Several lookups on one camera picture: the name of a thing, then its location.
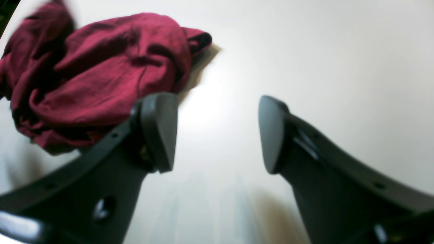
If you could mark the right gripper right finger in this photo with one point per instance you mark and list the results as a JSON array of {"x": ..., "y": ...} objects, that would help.
[{"x": 340, "y": 199}]

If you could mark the dark red long-sleeve t-shirt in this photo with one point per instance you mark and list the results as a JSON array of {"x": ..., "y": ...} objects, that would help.
[{"x": 69, "y": 87}]

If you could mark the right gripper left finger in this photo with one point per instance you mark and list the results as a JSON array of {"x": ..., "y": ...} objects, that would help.
[{"x": 92, "y": 199}]

